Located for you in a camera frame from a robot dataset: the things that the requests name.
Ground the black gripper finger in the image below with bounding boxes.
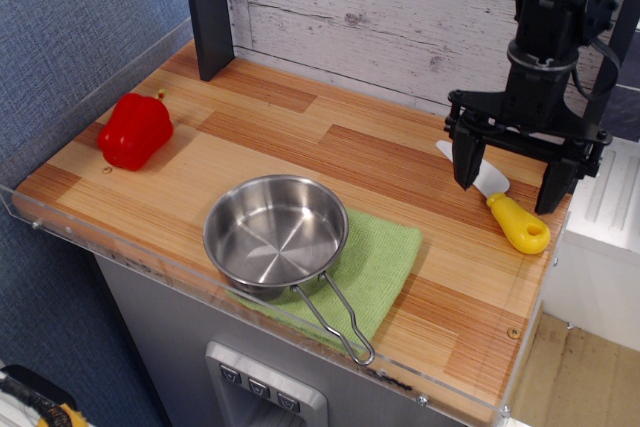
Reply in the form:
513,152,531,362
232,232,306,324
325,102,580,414
452,121,486,190
535,158,582,214

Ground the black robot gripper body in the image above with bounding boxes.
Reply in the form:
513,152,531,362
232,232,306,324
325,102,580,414
445,44,612,178

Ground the yellow handled toy knife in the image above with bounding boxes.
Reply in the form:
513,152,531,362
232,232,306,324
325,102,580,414
435,140,552,255

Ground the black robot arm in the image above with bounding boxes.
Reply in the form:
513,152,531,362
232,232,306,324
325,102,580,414
445,0,620,214

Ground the red toy bell pepper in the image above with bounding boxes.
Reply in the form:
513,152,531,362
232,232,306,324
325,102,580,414
97,93,174,171

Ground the white ridged side counter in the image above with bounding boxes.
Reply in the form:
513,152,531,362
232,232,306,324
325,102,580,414
542,138,639,350

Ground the green microfiber cloth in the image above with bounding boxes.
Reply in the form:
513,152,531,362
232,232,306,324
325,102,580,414
227,209,423,349

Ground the stainless steel pan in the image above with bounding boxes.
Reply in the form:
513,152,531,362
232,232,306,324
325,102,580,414
202,174,376,366

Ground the clear acrylic guard panel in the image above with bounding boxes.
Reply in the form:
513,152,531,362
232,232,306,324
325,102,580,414
1,14,550,426

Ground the silver dispenser button panel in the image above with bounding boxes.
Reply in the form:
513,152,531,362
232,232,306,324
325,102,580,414
205,341,329,426

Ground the grey toy cabinet front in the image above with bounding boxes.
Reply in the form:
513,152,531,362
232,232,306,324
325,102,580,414
97,258,459,426

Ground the yellow and black object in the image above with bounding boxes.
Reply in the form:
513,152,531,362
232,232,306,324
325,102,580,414
1,365,90,427

